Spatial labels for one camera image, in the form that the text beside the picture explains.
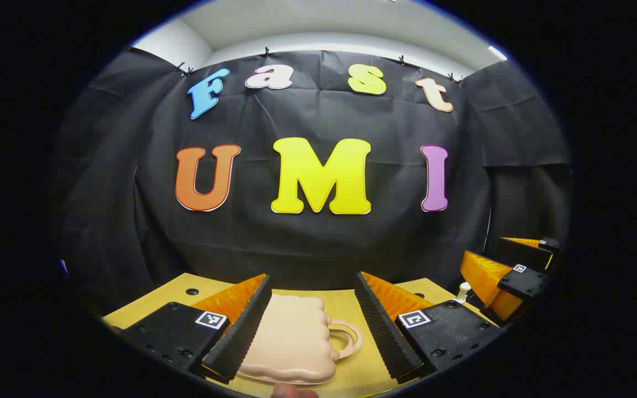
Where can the white spray bottle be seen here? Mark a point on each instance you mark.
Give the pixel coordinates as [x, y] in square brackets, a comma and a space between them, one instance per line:
[464, 291]

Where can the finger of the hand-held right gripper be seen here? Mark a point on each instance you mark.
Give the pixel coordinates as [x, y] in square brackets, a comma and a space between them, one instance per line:
[490, 276]
[526, 253]

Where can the black backdrop cloth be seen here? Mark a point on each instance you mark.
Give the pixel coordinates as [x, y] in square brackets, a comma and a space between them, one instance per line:
[318, 249]

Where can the ceiling light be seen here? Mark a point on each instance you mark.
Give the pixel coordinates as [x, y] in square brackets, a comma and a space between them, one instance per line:
[497, 52]

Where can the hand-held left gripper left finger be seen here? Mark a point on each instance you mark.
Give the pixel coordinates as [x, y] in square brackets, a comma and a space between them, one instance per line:
[244, 331]

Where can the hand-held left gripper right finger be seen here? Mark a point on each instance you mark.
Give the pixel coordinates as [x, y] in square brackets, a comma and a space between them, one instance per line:
[382, 331]

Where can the beige suitcase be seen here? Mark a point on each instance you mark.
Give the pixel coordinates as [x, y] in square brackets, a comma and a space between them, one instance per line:
[291, 337]

